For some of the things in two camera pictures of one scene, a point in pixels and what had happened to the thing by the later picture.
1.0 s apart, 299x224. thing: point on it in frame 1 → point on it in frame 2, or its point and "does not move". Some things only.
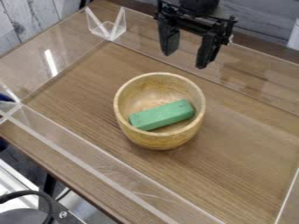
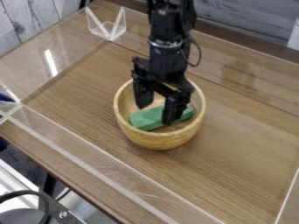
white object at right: (294, 40) does not move
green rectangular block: (162, 115) does not move
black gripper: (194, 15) → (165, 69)
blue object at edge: (5, 97) does not move
